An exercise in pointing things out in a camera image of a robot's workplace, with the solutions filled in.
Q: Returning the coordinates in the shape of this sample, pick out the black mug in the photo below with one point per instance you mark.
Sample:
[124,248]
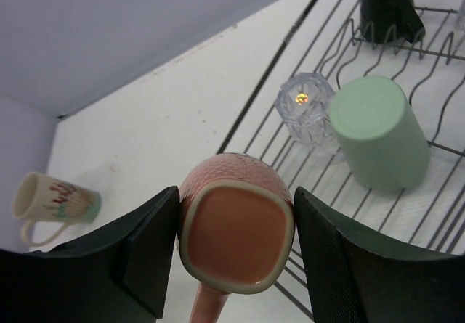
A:
[383,21]

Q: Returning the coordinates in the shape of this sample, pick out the large clear plastic cup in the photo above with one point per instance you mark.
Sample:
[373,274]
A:
[303,103]

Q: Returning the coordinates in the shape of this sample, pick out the beige floral mug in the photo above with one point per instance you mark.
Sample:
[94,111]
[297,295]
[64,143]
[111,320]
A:
[42,198]

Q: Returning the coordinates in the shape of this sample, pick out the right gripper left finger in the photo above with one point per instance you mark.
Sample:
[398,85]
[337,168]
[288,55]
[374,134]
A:
[117,273]

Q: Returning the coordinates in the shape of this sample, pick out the small clear glass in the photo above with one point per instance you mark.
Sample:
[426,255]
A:
[460,17]

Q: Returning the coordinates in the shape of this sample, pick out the mint green cup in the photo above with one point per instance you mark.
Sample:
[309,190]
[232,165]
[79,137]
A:
[379,134]

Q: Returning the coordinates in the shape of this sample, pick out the pink ceramic mug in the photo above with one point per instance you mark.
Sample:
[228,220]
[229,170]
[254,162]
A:
[236,229]

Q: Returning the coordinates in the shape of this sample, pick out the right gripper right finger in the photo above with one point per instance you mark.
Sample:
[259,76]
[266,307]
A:
[357,274]

